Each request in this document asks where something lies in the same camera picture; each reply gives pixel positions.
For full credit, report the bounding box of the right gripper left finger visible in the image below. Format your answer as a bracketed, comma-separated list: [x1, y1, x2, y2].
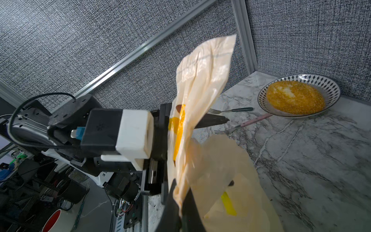
[156, 179, 181, 232]

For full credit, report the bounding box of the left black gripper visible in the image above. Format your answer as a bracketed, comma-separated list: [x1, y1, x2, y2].
[141, 103, 229, 203]

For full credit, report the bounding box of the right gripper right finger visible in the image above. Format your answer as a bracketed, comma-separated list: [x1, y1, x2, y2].
[181, 189, 206, 232]

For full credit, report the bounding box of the banana print plastic bag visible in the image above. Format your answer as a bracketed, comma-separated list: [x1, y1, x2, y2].
[167, 35, 283, 232]

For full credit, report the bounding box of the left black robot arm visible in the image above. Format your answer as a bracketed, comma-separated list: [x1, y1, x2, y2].
[1, 94, 172, 202]

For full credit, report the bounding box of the patterned bowl with yellow food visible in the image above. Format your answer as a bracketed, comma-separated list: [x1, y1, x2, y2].
[258, 74, 341, 119]

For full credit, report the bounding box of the red and white round object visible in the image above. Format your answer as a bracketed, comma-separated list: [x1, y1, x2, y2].
[41, 209, 61, 232]

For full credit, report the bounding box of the pink handled fork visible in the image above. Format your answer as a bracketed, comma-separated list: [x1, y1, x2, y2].
[214, 114, 272, 135]

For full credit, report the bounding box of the black handled fork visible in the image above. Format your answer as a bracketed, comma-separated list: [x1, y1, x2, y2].
[208, 107, 254, 115]

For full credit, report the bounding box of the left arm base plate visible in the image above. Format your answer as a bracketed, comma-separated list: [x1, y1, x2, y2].
[113, 197, 143, 232]

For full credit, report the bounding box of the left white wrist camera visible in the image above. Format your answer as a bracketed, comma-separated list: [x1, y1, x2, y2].
[71, 108, 155, 173]

